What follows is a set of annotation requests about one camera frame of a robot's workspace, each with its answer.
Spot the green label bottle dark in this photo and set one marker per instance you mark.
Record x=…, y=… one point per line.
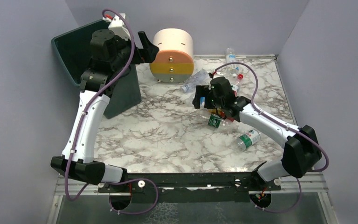
x=214, y=122

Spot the round drawer cabinet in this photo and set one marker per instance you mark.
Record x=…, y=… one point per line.
x=174, y=62

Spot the dark green plastic bin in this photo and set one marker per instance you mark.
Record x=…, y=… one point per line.
x=72, y=49

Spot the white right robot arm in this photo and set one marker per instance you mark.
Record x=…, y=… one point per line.
x=300, y=147

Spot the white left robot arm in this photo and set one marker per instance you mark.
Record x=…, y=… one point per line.
x=111, y=57

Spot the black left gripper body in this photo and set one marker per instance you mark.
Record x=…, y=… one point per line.
x=140, y=50

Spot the green label water bottle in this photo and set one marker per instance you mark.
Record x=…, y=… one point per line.
x=248, y=139

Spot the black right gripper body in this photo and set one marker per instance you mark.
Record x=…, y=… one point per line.
x=199, y=96

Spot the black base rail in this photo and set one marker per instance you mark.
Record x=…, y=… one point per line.
x=188, y=187

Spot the brown tea bottle red label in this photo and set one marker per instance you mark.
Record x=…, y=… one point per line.
x=220, y=114

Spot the red label bottle red cap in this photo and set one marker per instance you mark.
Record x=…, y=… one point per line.
x=236, y=83

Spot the aluminium frame rail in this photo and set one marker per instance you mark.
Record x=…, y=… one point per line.
x=300, y=201

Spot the clear bottle blue cap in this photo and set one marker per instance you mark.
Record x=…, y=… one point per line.
x=200, y=78

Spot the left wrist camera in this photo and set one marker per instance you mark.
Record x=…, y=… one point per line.
x=116, y=24

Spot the clear bottle blue white label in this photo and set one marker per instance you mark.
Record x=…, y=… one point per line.
x=230, y=57

